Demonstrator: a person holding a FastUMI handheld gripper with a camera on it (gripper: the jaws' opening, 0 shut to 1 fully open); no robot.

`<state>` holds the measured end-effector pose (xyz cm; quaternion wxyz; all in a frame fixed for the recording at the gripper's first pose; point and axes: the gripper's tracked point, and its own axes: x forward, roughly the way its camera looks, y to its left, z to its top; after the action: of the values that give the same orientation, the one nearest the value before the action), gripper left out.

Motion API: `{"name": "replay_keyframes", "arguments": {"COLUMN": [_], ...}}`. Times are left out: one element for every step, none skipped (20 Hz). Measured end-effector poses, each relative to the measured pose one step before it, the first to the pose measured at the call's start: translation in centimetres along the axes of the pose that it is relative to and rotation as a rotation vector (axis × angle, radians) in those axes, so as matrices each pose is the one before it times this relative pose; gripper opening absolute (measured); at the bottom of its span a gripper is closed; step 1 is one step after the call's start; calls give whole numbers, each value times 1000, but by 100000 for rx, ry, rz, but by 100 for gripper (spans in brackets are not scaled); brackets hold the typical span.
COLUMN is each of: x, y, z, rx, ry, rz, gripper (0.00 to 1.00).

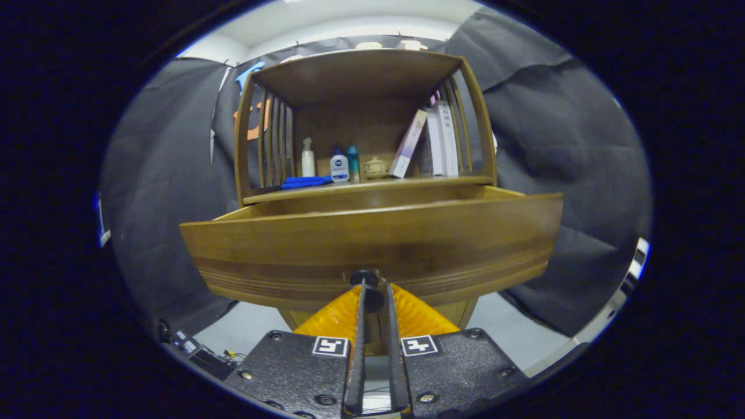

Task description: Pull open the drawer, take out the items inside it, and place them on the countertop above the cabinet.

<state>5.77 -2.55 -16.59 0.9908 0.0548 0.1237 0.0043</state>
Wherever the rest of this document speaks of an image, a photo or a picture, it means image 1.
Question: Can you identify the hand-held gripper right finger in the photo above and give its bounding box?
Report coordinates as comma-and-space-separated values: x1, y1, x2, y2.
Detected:
383, 283, 531, 418

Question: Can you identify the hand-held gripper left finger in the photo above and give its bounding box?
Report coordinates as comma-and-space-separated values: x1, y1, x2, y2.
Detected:
224, 283, 368, 418

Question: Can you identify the black drawer knob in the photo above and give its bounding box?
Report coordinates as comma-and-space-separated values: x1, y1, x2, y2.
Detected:
349, 269, 385, 315

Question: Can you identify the wooden drawer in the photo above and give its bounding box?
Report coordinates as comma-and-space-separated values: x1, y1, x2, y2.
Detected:
179, 185, 564, 312

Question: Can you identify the wooden countertop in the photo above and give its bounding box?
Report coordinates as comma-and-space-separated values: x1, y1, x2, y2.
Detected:
243, 175, 492, 204

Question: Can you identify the wooden cabinet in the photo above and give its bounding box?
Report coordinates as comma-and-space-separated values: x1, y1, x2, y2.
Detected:
233, 48, 498, 332

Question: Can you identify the blue folded cloth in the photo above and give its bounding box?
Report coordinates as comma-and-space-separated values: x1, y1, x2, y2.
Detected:
281, 176, 334, 190

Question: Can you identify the white bottle blue cap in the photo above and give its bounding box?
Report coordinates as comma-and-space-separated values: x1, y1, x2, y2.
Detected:
329, 146, 350, 183

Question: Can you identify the pink purple book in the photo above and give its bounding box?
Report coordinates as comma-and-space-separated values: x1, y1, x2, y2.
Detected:
389, 109, 428, 179

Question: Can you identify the white book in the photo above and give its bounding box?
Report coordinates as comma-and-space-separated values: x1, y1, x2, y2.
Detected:
435, 100, 460, 176

